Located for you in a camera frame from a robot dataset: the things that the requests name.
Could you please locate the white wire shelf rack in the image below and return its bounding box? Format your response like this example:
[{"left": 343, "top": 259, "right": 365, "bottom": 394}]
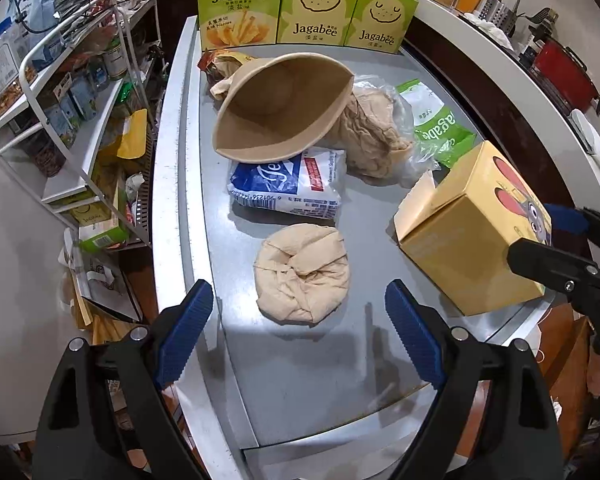
[{"left": 0, "top": 0, "right": 163, "bottom": 251}]

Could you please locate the white printed paper bag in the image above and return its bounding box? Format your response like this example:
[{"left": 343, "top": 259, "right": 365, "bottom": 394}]
[{"left": 60, "top": 230, "right": 143, "bottom": 323}]

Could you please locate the brown paper cup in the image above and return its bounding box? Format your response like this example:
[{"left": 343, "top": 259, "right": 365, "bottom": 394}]
[{"left": 214, "top": 52, "right": 355, "bottom": 159}]

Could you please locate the red brown snack wrapper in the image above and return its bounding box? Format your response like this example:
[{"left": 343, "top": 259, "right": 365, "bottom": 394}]
[{"left": 198, "top": 49, "right": 253, "bottom": 86}]

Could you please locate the plastic bag with paper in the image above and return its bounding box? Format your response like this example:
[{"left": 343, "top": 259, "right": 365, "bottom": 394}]
[{"left": 325, "top": 75, "right": 441, "bottom": 188}]

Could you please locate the yellow cardboard box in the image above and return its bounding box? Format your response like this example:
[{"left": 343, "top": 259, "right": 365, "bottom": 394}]
[{"left": 393, "top": 140, "right": 576, "bottom": 317}]

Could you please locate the blue white tissue packet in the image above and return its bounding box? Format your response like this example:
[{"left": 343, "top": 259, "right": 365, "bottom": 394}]
[{"left": 227, "top": 146, "right": 348, "bottom": 222}]

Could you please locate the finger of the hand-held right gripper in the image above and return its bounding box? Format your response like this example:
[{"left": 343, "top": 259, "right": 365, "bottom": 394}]
[
  {"left": 506, "top": 237, "right": 600, "bottom": 307},
  {"left": 544, "top": 203, "right": 600, "bottom": 261}
]

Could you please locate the green smiling face snack box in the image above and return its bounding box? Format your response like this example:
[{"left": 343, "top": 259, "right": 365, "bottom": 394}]
[
  {"left": 344, "top": 0, "right": 420, "bottom": 55},
  {"left": 276, "top": 0, "right": 363, "bottom": 47}
]

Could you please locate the green snack box with fries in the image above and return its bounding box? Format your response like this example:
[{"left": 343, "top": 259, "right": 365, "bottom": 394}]
[{"left": 196, "top": 0, "right": 286, "bottom": 50}]

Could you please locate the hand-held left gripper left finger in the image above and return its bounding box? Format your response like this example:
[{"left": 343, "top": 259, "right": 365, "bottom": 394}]
[{"left": 32, "top": 279, "right": 216, "bottom": 480}]

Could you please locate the metal utensil holder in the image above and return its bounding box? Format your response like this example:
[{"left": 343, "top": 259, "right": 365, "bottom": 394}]
[{"left": 480, "top": 0, "right": 511, "bottom": 31}]

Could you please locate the green snack packet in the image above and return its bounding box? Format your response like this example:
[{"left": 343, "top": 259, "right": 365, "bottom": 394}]
[{"left": 397, "top": 79, "right": 478, "bottom": 170}]

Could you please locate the yellow pouch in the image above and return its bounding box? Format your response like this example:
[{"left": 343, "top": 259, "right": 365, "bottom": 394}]
[{"left": 100, "top": 109, "right": 148, "bottom": 161}]

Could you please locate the red pot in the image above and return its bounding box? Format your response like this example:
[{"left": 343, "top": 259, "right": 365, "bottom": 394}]
[{"left": 532, "top": 39, "right": 600, "bottom": 121}]

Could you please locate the crumpled brown paper ball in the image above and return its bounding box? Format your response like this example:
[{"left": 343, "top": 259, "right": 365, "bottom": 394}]
[{"left": 254, "top": 224, "right": 351, "bottom": 325}]

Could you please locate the tin can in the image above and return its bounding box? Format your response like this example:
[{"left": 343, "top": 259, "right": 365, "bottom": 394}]
[{"left": 102, "top": 40, "right": 127, "bottom": 80}]

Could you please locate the small green box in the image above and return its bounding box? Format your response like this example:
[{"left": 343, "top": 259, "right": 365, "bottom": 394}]
[{"left": 77, "top": 222, "right": 131, "bottom": 254}]

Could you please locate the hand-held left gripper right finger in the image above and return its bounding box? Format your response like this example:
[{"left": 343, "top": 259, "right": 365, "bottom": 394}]
[{"left": 384, "top": 280, "right": 566, "bottom": 480}]

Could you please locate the blue white plastic bag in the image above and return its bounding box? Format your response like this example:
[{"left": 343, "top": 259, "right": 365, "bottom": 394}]
[{"left": 7, "top": 0, "right": 63, "bottom": 61}]

